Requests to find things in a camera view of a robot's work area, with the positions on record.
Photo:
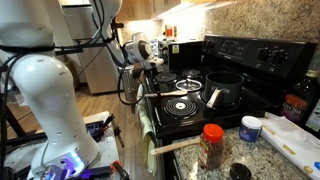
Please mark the dark grey saucepan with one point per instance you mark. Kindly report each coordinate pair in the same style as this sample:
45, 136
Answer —
223, 86

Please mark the cream kitchen towel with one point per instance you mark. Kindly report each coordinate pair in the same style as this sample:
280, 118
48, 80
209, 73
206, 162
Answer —
146, 133

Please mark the wooden spatula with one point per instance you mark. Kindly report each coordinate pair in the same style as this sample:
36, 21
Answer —
173, 146

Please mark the black clamp tool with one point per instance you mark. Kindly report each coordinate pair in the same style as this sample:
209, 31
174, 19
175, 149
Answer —
101, 128

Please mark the black appliance yellow sticker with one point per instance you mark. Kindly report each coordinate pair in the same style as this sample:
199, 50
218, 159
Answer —
178, 55

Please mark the glass pot lid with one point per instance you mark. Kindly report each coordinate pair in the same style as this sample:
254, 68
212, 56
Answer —
188, 85

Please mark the red container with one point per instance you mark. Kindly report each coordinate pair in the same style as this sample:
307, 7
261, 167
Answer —
169, 32

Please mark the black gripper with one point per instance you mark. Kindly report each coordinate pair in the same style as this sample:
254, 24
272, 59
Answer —
146, 78

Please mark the dark bottle white label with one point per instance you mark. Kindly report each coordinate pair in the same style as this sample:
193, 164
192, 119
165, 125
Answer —
313, 100

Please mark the dark bottle red label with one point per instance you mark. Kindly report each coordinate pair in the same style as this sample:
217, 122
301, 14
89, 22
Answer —
294, 106

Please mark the spice jar red lid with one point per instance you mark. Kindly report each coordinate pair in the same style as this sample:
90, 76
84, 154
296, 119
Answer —
211, 146

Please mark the wooden kitchen wall cabinets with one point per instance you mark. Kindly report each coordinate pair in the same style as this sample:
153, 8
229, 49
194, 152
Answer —
146, 8

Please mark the stainless steel refrigerator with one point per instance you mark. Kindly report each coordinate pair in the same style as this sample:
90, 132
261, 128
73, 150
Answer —
90, 66

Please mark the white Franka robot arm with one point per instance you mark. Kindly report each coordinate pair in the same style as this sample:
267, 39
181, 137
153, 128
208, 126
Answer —
50, 100

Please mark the grey trash can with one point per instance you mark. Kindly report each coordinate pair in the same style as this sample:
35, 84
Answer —
127, 88

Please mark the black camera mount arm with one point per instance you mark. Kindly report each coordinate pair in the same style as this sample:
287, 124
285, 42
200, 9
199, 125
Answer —
73, 49

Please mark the white jar blue label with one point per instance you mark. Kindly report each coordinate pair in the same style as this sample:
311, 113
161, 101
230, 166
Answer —
250, 129

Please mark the black electric stove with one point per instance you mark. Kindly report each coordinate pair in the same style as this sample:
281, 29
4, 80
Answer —
253, 76

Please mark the black lidded jar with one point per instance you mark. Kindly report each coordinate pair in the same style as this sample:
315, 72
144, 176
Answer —
240, 172

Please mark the robot base table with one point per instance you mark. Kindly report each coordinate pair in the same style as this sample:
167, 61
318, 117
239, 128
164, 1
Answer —
106, 150

